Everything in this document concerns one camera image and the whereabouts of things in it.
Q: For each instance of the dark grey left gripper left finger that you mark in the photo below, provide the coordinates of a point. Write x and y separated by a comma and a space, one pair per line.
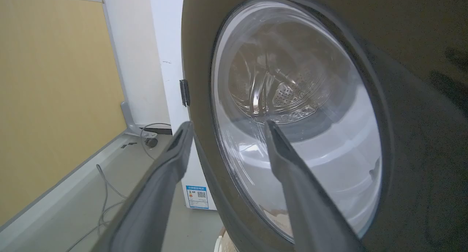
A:
153, 197

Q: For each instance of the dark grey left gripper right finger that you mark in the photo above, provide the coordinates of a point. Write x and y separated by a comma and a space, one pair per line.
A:
307, 204

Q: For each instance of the dark round washing machine door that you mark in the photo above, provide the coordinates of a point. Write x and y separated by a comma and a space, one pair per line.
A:
402, 98

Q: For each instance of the black door latch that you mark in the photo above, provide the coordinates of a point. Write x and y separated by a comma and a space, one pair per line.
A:
185, 92

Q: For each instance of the white washing machine body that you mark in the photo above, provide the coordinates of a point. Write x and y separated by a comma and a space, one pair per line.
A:
172, 61

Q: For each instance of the blue energy label sticker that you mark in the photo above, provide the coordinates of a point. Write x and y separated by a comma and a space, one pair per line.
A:
197, 197

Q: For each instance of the white laundry basket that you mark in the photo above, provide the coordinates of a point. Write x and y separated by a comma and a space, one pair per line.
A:
225, 243

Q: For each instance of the yellow partition panel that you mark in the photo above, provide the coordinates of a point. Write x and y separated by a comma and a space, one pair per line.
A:
55, 98

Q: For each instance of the grey partition foot bracket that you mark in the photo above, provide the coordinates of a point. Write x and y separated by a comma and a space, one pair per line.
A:
133, 124

